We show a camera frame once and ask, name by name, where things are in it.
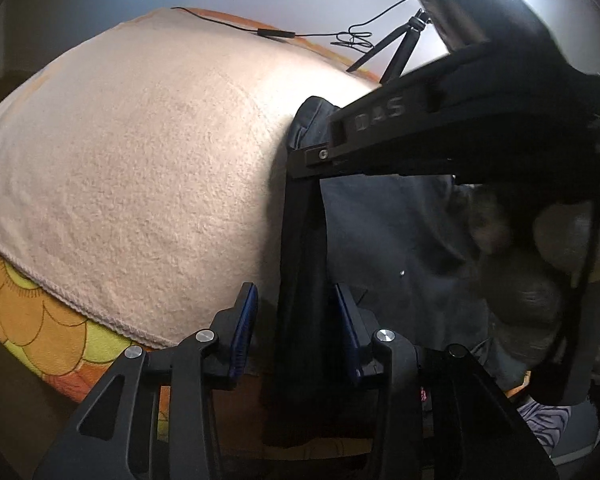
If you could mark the black pants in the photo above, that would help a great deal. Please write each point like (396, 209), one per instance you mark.
(405, 230)

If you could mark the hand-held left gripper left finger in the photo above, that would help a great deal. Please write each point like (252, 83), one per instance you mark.
(242, 330)

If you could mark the person's right hand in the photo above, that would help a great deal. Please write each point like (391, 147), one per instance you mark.
(525, 290)

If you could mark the purple zebra striped cloth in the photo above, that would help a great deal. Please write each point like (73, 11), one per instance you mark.
(545, 422)

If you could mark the small black tripod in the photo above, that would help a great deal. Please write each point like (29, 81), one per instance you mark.
(405, 45)

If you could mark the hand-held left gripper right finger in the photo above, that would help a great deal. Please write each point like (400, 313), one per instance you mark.
(345, 330)

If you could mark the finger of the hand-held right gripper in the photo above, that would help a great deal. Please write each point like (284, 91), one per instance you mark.
(315, 160)

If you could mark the orange patterned bedsheet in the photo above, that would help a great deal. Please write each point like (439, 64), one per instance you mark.
(40, 320)

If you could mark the beige towel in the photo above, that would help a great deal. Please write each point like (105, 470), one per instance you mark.
(130, 160)

